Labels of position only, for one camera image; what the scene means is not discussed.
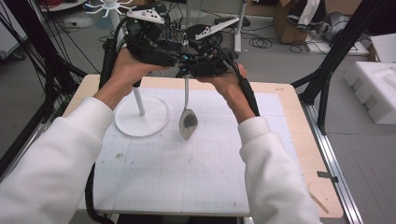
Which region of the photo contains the white grid mat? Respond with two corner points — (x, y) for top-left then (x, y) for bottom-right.
(77, 86), (303, 217)

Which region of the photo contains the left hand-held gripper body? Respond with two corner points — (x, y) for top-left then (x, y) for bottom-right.
(123, 8), (173, 68)

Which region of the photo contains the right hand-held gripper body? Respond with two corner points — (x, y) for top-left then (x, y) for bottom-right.
(189, 16), (240, 78)

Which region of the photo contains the aluminium rail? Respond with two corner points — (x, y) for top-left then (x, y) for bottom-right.
(300, 102), (364, 224)
(0, 120), (53, 181)

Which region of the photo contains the metal ladle spoon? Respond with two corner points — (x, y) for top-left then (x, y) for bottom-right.
(178, 32), (200, 142)

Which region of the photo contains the large white foam packaging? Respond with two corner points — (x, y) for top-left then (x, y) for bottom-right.
(343, 61), (396, 126)

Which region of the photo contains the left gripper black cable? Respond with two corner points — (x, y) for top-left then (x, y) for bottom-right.
(84, 16), (131, 224)

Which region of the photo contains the flat black device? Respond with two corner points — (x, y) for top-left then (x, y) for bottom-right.
(214, 15), (252, 30)

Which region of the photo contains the round white table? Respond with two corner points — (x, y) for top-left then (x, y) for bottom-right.
(38, 0), (89, 13)

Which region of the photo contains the white stand pole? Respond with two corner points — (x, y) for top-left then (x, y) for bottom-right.
(233, 0), (249, 59)

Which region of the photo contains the cardboard box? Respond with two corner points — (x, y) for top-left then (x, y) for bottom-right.
(272, 0), (312, 45)

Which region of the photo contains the coiled black cable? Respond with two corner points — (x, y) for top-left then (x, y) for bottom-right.
(247, 33), (276, 49)

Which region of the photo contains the black tape piece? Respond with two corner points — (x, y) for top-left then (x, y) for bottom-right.
(317, 170), (339, 184)

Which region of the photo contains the black metal frame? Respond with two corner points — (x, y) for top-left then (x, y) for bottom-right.
(291, 0), (388, 135)
(0, 0), (89, 125)

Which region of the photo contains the white hook rack stand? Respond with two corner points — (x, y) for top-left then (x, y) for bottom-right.
(84, 0), (172, 138)

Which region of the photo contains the person's left hand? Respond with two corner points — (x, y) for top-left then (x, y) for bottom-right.
(105, 47), (172, 101)

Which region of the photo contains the person's right hand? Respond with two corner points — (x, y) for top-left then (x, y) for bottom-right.
(195, 63), (250, 105)

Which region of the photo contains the grey round appliance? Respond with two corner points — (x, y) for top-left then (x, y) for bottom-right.
(317, 11), (352, 42)

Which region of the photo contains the small white foam block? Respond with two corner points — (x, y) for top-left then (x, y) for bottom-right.
(370, 33), (396, 63)

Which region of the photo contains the striped cloth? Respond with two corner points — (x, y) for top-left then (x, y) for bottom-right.
(285, 0), (327, 33)

